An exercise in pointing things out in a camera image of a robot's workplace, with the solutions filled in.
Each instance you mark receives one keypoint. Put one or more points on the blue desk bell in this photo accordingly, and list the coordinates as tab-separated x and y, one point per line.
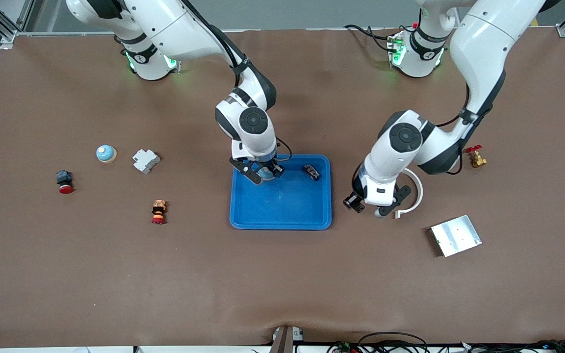
265	171
106	153

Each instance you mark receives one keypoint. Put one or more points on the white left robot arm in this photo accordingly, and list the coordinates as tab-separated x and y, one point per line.
478	44

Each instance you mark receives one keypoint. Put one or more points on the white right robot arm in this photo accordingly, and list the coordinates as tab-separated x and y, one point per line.
179	34

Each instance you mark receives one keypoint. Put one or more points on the blue plastic tray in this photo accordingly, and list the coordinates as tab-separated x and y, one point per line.
287	206

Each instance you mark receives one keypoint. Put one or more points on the silver metal plate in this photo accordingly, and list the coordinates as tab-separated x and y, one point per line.
456	235

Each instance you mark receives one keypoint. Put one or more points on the brown table mat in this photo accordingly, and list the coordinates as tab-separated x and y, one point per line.
282	284

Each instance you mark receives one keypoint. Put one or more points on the grey plastic breaker module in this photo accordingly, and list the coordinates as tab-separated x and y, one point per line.
145	161

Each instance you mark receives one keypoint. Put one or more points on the red emergency stop button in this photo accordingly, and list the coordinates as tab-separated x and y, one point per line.
64	180

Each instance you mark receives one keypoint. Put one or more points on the white curved plastic bracket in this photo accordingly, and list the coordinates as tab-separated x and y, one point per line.
420	193

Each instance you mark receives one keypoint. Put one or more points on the orange red pushbutton switch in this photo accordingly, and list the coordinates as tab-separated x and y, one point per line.
159	211

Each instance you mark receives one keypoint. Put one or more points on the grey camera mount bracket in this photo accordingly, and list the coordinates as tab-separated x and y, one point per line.
284	340

